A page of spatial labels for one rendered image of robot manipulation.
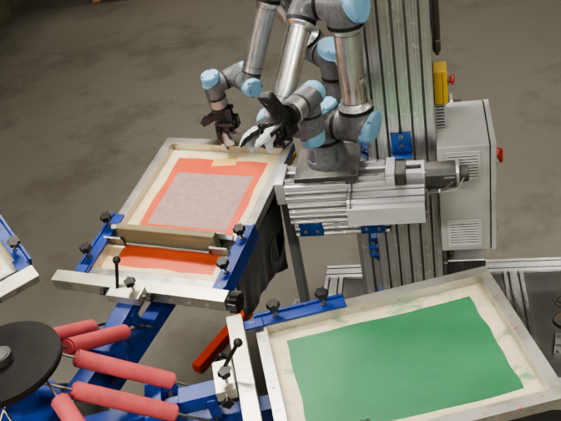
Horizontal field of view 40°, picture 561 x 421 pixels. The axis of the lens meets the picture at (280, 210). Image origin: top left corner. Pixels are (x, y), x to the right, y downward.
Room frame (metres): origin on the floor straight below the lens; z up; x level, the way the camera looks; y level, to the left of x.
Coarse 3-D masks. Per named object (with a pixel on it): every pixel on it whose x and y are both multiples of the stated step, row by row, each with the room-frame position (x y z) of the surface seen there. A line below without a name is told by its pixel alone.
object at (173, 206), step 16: (192, 160) 2.81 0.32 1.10; (208, 160) 2.78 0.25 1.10; (176, 176) 2.73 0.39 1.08; (192, 176) 2.70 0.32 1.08; (208, 176) 2.68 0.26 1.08; (160, 192) 2.65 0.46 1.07; (176, 192) 2.63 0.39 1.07; (192, 192) 2.60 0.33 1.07; (160, 208) 2.56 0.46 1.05; (176, 208) 2.53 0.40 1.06; (192, 208) 2.51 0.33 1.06; (144, 224) 2.49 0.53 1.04; (160, 224) 2.46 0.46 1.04; (176, 224) 2.44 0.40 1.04; (128, 256) 2.33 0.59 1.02; (144, 256) 2.31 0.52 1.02; (160, 256) 2.29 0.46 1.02
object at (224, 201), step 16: (224, 176) 2.65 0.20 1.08; (240, 176) 2.62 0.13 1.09; (256, 176) 2.60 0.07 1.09; (208, 192) 2.58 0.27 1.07; (224, 192) 2.55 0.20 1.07; (240, 192) 2.53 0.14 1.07; (208, 208) 2.49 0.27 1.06; (224, 208) 2.46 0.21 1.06; (240, 208) 2.44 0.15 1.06; (192, 224) 2.42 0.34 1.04; (208, 224) 2.40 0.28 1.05; (224, 224) 2.37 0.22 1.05; (176, 256) 2.27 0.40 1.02; (192, 256) 2.25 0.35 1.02; (208, 256) 2.23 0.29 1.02; (192, 272) 2.17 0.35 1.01; (208, 272) 2.15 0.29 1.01
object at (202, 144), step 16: (176, 144) 2.90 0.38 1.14; (192, 144) 2.87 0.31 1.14; (208, 144) 2.84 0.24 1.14; (160, 160) 2.81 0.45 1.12; (288, 160) 2.63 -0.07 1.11; (144, 176) 2.73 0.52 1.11; (272, 176) 2.53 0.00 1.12; (144, 192) 2.67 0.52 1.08; (272, 192) 2.46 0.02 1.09; (128, 208) 2.56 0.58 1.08; (256, 208) 2.37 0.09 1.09; (256, 224) 2.30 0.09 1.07; (96, 272) 2.25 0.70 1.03; (112, 272) 2.23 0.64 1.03; (128, 272) 2.21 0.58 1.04
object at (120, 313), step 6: (120, 306) 2.00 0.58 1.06; (126, 306) 1.99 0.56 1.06; (132, 306) 1.99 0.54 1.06; (138, 306) 2.01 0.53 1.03; (114, 312) 1.98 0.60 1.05; (120, 312) 1.97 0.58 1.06; (126, 312) 1.96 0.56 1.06; (138, 312) 2.00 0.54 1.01; (114, 318) 1.95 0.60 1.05; (120, 318) 1.95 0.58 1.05; (126, 318) 1.95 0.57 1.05; (108, 324) 1.93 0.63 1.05; (114, 324) 1.93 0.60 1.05; (120, 324) 1.92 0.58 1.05; (126, 324) 1.94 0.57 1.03
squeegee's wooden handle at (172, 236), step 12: (120, 228) 2.36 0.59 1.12; (132, 228) 2.35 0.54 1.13; (144, 228) 2.33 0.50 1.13; (156, 228) 2.31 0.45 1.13; (168, 228) 2.30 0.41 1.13; (132, 240) 2.36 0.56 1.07; (144, 240) 2.33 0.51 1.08; (156, 240) 2.31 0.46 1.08; (168, 240) 2.28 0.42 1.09; (180, 240) 2.26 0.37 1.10; (192, 240) 2.23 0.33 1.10; (204, 240) 2.21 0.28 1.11; (216, 240) 2.21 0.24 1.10
